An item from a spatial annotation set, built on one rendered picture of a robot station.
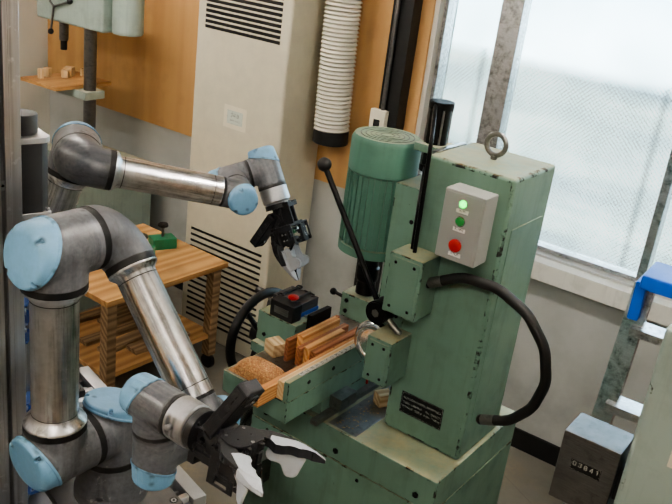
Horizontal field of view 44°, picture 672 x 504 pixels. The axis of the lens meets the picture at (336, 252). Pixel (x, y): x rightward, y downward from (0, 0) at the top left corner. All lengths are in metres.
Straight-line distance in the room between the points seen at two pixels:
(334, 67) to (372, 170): 1.52
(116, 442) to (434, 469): 0.77
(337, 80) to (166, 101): 1.21
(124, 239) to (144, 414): 0.33
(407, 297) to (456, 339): 0.16
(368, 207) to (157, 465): 0.90
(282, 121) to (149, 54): 1.15
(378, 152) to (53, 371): 0.91
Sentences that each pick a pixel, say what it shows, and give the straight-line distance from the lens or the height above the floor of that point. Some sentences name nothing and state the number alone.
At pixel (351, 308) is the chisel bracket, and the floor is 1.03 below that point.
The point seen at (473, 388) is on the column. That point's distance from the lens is 2.03.
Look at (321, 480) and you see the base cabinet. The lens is 2.27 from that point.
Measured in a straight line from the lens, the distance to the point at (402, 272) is 1.92.
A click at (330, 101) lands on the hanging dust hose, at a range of 3.55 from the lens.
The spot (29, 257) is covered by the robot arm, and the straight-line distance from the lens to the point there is 1.48.
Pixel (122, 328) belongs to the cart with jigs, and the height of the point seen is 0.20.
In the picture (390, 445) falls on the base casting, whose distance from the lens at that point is 2.14.
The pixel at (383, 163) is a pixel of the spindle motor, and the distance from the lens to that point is 2.03.
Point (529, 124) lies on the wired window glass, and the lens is 3.39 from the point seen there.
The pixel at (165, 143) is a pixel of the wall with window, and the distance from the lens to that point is 4.52.
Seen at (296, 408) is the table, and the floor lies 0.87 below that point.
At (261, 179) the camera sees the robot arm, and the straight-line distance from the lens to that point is 2.22.
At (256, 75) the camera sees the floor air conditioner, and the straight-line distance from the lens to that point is 3.63.
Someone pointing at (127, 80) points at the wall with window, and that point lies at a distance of 4.66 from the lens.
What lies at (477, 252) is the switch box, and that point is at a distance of 1.84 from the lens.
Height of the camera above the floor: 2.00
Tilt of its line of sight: 22 degrees down
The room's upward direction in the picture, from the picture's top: 7 degrees clockwise
